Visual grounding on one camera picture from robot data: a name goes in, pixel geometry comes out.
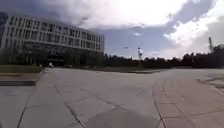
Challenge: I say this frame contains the grass patch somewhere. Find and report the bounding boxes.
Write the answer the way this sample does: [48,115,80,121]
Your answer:
[0,64,44,74]

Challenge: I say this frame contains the pale many-windowed building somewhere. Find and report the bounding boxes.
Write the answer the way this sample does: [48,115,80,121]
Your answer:
[0,13,106,67]

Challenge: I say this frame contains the distant row of trees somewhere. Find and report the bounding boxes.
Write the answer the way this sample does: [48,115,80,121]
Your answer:
[99,44,224,70]

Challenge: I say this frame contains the tall distant mast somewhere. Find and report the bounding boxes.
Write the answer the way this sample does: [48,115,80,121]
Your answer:
[208,36,214,54]
[136,46,143,68]

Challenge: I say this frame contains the grey concrete slab pavement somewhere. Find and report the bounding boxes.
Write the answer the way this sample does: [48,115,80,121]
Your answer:
[0,67,224,128]

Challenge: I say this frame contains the low dark kerb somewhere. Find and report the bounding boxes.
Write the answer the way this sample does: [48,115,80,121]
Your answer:
[0,79,37,87]

